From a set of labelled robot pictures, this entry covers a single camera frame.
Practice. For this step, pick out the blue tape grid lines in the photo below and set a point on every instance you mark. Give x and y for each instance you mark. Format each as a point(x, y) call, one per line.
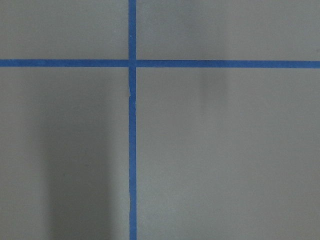
point(132, 63)

